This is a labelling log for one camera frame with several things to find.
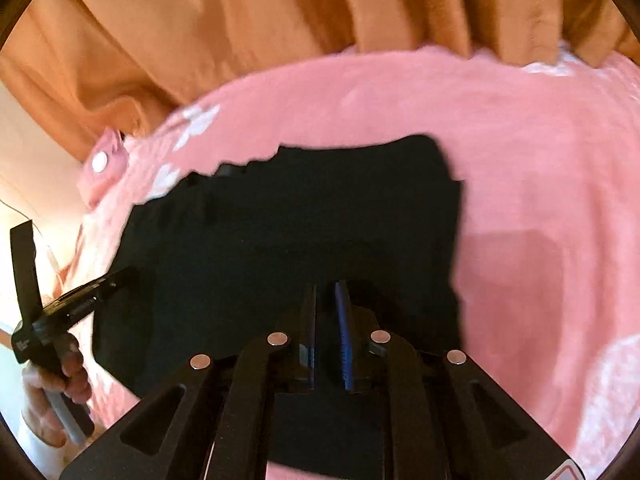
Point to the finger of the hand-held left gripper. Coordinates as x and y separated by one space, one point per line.
25 265
90 295

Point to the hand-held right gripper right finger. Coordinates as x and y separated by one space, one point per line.
344 340

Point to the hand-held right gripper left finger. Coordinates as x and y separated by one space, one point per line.
310 320

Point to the black long-sleeved sweater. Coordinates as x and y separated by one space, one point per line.
300 210

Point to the person's left hand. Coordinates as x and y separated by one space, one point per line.
72 370

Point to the pink fleece blanket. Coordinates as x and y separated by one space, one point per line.
525 185

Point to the orange curtain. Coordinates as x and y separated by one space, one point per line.
225 15

